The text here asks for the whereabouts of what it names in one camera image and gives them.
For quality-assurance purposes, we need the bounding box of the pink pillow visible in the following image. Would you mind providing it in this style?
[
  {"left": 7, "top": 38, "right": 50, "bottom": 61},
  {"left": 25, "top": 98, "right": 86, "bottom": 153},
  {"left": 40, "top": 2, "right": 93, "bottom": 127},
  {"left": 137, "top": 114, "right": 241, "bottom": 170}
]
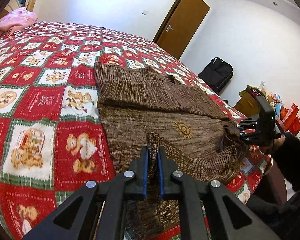
[{"left": 0, "top": 8, "right": 38, "bottom": 36}]

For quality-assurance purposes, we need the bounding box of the red gift boxes pile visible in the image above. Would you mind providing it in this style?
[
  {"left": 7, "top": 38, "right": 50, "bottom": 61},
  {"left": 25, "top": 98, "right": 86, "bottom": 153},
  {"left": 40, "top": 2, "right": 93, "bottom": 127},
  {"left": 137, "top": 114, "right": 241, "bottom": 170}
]
[{"left": 268, "top": 94, "right": 300, "bottom": 140}]

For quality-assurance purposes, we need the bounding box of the person's right hand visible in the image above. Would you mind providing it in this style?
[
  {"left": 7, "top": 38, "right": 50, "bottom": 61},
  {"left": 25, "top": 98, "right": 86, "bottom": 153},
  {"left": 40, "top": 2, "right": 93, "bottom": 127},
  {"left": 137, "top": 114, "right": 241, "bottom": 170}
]
[{"left": 259, "top": 134, "right": 286, "bottom": 154}]

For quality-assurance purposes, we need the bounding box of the brown wooden door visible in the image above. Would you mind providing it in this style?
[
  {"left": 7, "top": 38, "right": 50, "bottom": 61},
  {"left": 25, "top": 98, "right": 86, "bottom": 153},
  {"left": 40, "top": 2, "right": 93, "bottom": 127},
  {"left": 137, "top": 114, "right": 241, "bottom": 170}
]
[{"left": 153, "top": 0, "right": 210, "bottom": 59}]

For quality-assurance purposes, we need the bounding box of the cardboard box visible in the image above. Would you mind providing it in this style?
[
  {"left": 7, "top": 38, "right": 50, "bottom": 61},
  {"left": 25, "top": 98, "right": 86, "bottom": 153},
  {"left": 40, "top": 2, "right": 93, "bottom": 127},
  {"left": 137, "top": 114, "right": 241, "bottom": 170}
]
[{"left": 234, "top": 92, "right": 260, "bottom": 118}]

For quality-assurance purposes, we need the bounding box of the brown knitted sweater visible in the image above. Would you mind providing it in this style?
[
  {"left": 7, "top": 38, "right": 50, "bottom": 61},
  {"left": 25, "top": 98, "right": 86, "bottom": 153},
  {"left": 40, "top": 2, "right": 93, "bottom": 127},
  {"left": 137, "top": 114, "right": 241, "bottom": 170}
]
[{"left": 94, "top": 63, "right": 249, "bottom": 239}]

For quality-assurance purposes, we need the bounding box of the red patchwork bear bedspread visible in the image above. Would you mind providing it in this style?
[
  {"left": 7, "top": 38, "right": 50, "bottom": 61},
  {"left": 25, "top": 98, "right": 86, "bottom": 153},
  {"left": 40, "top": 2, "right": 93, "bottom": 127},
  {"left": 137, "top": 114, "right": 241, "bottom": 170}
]
[{"left": 0, "top": 22, "right": 270, "bottom": 239}]

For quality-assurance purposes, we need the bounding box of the black bag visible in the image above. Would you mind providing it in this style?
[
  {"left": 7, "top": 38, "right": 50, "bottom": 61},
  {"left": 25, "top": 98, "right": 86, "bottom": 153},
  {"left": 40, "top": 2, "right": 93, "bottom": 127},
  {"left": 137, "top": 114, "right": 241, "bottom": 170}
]
[{"left": 198, "top": 57, "right": 233, "bottom": 94}]

